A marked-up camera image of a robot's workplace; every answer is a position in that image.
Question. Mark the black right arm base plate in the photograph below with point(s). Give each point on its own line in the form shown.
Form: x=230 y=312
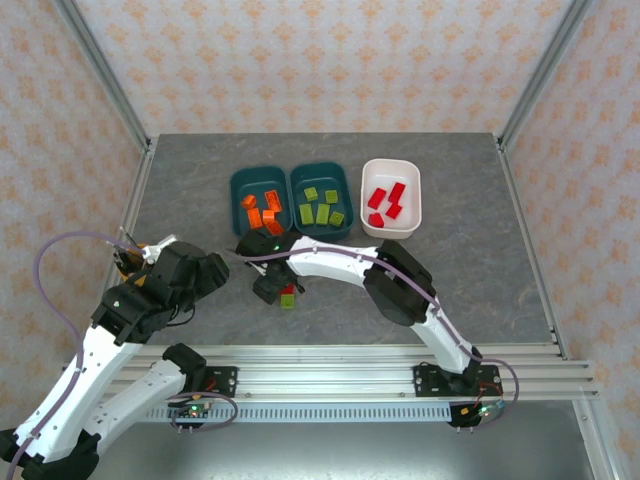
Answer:
x=425 y=382

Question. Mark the white right camera mount plate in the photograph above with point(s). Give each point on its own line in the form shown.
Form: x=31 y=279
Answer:
x=257 y=270

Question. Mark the aluminium lower frame leg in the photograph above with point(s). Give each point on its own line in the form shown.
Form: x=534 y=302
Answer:
x=595 y=440

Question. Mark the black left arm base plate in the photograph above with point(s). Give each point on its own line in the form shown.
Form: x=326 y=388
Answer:
x=225 y=382

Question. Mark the long green lego brick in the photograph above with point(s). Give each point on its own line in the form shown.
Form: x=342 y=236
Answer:
x=322 y=214
x=305 y=214

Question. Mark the grey metal lower panel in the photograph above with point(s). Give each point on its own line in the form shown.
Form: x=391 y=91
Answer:
x=325 y=450

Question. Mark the white left camera mount plate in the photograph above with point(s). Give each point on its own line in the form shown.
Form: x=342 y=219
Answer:
x=161 y=246

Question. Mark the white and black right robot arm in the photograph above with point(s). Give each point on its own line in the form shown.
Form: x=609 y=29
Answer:
x=330 y=260

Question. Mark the aluminium frame post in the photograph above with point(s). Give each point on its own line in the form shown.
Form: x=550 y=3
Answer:
x=542 y=75
x=106 y=75

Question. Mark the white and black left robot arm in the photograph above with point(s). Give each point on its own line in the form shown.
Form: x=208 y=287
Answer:
x=95 y=360

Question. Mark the aluminium table side rail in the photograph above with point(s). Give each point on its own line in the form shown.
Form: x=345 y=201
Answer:
x=517 y=200
x=135 y=200

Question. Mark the white plastic container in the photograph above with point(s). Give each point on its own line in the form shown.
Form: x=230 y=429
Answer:
x=407 y=220

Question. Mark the teal plastic container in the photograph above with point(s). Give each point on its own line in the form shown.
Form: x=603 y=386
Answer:
x=240 y=185
x=320 y=175

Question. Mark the long red lego brick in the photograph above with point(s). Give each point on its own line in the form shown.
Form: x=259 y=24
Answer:
x=397 y=191
x=377 y=197
x=288 y=289

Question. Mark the small green lego brick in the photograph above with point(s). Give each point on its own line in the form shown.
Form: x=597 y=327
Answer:
x=337 y=218
x=287 y=300
x=330 y=196
x=311 y=194

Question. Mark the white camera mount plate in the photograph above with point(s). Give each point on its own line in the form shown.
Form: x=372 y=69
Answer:
x=257 y=270
x=161 y=246

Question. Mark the long orange lego brick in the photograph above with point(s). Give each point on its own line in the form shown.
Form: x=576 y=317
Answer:
x=272 y=199

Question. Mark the small orange lego brick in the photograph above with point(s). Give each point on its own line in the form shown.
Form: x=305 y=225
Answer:
x=248 y=201
x=268 y=216

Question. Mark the aluminium base rail bed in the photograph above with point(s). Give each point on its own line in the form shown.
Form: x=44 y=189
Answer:
x=325 y=370

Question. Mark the yellow pen cup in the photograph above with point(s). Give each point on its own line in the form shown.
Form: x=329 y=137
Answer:
x=129 y=272

